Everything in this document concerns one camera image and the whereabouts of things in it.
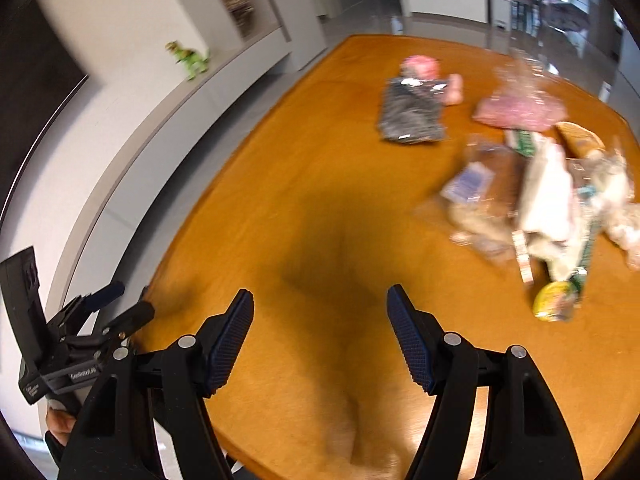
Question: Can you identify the small pink packet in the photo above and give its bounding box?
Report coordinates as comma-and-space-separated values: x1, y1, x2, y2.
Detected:
444, 74, 466, 107

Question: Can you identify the brown bread piece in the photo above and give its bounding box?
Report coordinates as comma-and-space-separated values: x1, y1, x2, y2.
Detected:
556, 121, 607, 159

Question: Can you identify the green dinosaur toy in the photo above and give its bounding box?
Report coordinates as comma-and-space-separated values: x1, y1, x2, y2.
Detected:
165, 41, 212, 82

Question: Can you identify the black wall television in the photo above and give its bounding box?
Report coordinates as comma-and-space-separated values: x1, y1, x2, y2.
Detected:
0, 0, 91, 223

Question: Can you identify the white low cabinet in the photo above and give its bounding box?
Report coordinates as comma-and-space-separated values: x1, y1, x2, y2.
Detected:
47, 25, 295, 321

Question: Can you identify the pink round wrapper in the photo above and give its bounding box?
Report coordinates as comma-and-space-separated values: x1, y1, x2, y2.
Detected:
400, 55, 442, 81

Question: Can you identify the green white wrapper strip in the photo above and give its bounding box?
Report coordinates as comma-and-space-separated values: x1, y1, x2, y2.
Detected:
504, 129, 542, 160

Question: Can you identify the stack of books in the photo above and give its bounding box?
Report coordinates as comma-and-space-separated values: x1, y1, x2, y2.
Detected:
225, 0, 257, 37

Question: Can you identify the grey black foil packet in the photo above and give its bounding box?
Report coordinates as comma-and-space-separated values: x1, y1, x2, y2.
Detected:
376, 76, 450, 145

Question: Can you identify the yellow green round lid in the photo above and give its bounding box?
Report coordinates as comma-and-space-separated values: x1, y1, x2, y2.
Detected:
532, 280, 577, 321

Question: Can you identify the person's left hand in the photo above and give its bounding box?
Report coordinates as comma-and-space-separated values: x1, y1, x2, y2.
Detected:
45, 407, 79, 448

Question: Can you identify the white crumpled tissue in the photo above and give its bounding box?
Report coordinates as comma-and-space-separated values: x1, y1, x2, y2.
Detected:
517, 137, 588, 267

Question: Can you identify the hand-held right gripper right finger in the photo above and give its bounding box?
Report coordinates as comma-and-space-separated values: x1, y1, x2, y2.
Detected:
386, 284, 584, 480

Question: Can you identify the clear bag with blue card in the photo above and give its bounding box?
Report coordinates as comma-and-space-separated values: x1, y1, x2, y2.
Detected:
414, 134, 532, 264

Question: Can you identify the pink plastic bag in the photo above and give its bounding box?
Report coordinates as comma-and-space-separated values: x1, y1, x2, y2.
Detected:
472, 52, 568, 132

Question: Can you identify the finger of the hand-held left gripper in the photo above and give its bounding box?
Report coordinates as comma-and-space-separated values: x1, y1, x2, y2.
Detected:
102, 300, 156, 343
76, 281, 126, 312

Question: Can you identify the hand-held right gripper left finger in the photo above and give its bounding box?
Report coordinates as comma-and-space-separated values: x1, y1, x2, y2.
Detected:
57, 288, 255, 480

